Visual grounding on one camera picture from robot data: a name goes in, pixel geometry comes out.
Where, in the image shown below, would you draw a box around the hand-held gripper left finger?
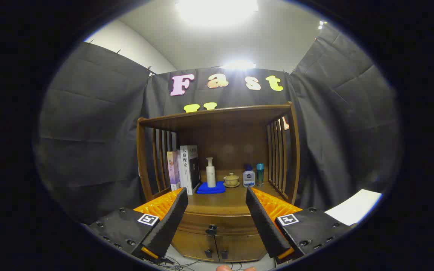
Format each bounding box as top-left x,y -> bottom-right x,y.
88,187 -> 189,264

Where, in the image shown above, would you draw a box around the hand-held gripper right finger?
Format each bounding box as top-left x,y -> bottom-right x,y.
245,186 -> 357,264

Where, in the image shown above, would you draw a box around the brown wooden drawer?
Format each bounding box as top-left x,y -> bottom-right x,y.
179,212 -> 263,237

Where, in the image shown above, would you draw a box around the wooden cabinet door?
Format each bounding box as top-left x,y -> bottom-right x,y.
214,233 -> 266,263
172,230 -> 217,261

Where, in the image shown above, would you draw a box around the brown wooden countertop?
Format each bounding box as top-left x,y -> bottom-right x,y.
181,169 -> 291,216

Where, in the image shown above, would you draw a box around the brown wooden cabinet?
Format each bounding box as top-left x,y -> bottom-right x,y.
136,101 -> 301,263

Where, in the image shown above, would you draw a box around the white bottle with blue cap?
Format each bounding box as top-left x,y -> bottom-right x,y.
243,164 -> 255,187

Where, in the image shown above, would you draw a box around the yellow lidded teacup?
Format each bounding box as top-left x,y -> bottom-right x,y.
223,172 -> 241,188

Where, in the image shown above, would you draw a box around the folded blue cloth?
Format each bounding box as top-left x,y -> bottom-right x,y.
196,181 -> 226,195

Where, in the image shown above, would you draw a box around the purple book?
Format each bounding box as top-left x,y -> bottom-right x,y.
167,151 -> 181,191

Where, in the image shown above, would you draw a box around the thin white book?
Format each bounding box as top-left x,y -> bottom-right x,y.
177,150 -> 187,190

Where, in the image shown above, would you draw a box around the black and white book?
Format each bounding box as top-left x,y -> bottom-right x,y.
180,145 -> 201,195

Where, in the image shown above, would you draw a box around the white pump bottle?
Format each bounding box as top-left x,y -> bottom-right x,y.
206,157 -> 216,188

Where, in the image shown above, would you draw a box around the white board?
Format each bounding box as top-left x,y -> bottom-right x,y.
324,189 -> 383,226

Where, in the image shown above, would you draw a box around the small ceiling light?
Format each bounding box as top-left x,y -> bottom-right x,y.
223,60 -> 257,71

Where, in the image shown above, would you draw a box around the large ceiling light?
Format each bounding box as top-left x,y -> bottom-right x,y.
176,0 -> 259,27

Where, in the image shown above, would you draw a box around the black floor cables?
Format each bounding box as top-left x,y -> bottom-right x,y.
159,256 -> 210,271

